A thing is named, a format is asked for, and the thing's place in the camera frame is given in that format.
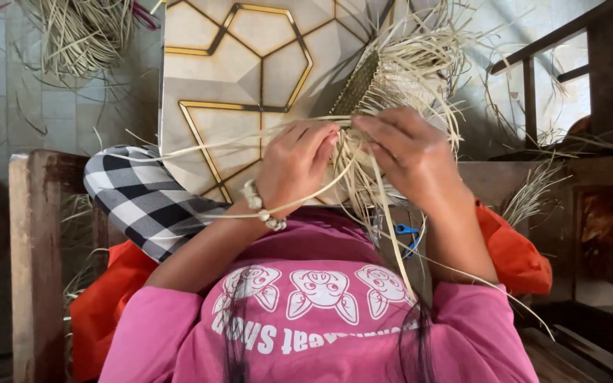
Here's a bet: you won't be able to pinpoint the pink printed shirt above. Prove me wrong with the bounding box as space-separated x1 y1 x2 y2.
99 206 540 383

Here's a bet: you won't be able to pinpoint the orange cloth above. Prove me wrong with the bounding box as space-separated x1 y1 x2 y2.
70 199 553 382

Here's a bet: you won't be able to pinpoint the blue handled scissors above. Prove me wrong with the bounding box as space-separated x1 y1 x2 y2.
393 223 423 260

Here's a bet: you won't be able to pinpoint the white beaded bracelet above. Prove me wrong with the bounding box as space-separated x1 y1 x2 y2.
240 179 288 232

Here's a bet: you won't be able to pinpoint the person's left hand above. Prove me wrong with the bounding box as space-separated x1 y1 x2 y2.
256 120 341 218

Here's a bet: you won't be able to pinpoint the person's right hand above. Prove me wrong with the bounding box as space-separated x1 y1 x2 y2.
352 106 465 215

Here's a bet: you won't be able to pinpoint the brown wooden cabinet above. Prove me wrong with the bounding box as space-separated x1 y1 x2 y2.
458 154 613 325

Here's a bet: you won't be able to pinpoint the black white checkered cloth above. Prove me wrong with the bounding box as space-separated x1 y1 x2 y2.
83 145 233 263

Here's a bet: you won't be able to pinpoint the worn wooden bench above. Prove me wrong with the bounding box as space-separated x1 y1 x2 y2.
9 149 126 383

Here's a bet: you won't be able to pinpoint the pink dyed straw strips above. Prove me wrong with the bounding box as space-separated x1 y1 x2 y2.
130 0 159 31

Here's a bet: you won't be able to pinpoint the heap of loose straw strips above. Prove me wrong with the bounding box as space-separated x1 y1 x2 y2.
498 160 570 227

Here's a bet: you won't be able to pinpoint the dark wooden chair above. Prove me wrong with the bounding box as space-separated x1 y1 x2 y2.
487 0 613 151

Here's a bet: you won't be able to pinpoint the half-woven straw basket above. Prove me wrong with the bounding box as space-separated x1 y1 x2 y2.
264 0 483 301

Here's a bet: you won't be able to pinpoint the hexagon patterned tile board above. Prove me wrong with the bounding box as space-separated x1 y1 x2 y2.
159 0 411 206

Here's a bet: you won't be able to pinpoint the bundle of pale straw strips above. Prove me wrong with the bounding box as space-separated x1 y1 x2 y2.
16 0 161 86

